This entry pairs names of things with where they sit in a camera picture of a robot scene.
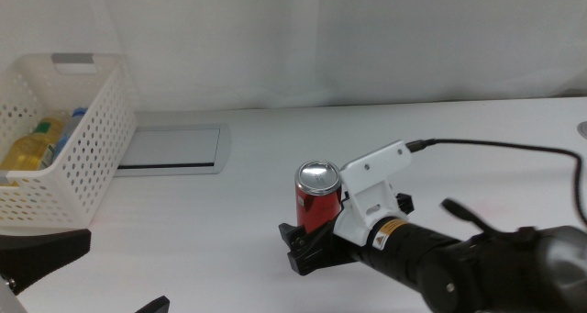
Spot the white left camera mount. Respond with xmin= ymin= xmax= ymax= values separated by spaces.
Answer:
xmin=0 ymin=275 xmax=28 ymax=313

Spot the grey table cable hatch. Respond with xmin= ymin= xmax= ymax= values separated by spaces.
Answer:
xmin=114 ymin=123 xmax=233 ymax=178

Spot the black braided right camera cable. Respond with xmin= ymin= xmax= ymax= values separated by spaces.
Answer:
xmin=405 ymin=138 xmax=587 ymax=240

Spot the red soda can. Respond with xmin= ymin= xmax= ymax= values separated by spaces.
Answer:
xmin=293 ymin=159 xmax=343 ymax=234

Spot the clear water bottle blue cap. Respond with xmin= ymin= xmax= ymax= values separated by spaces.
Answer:
xmin=53 ymin=106 xmax=88 ymax=161

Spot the yellow tea bottle white cap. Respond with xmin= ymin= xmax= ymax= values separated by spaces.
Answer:
xmin=0 ymin=115 xmax=65 ymax=172

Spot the white perforated plastic basket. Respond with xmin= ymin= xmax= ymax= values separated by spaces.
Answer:
xmin=0 ymin=52 xmax=138 ymax=230

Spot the white fabric curtain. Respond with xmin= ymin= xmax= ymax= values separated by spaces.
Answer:
xmin=0 ymin=0 xmax=587 ymax=112

